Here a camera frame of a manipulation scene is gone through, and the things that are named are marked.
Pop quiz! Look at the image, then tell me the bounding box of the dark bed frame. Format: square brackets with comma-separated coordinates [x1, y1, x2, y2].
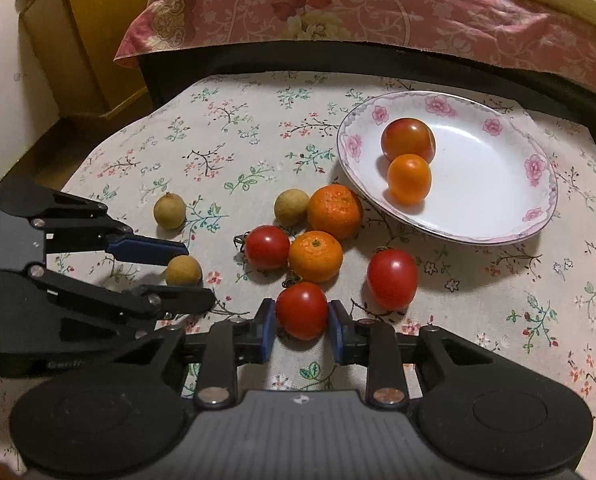
[138, 42, 596, 126]

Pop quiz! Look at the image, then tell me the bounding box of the brown longan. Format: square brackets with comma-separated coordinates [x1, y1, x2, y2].
[164, 254, 203, 288]
[153, 192, 187, 231]
[274, 188, 311, 223]

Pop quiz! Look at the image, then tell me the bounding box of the pink floral bedsheet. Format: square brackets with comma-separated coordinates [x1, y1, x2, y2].
[114, 0, 596, 108]

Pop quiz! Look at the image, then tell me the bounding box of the floral white tablecloth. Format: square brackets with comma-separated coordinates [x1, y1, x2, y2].
[0, 71, 596, 480]

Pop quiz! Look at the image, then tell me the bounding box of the small smooth orange tomato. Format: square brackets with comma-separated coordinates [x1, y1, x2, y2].
[387, 154, 433, 206]

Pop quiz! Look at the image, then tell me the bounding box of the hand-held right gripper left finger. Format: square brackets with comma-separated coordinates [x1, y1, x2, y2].
[105, 298, 277, 409]

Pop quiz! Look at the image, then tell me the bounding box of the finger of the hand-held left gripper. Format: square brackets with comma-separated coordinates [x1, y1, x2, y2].
[28, 265, 217, 347]
[0, 178, 190, 267]

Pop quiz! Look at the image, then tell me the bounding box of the large mandarin orange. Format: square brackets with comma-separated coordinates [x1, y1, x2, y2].
[307, 184, 363, 241]

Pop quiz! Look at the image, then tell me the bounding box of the wooden cabinet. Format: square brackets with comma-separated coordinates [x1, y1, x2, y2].
[18, 0, 179, 121]

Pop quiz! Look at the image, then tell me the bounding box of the small mandarin orange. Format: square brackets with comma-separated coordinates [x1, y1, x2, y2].
[288, 230, 344, 284]

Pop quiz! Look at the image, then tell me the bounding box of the round red cherry tomato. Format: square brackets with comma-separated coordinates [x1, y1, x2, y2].
[234, 225, 291, 271]
[275, 280, 329, 342]

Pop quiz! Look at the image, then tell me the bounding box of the white pink-flowered plate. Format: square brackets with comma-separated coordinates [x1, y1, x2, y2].
[336, 91, 559, 246]

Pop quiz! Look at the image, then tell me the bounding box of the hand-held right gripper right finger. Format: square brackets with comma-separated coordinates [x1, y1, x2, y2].
[328, 300, 485, 409]

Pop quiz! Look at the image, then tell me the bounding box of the oblong red tomato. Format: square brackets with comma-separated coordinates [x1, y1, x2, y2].
[366, 247, 419, 311]

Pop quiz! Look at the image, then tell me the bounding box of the large orange-red tomato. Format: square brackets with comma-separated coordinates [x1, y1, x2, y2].
[380, 117, 437, 165]

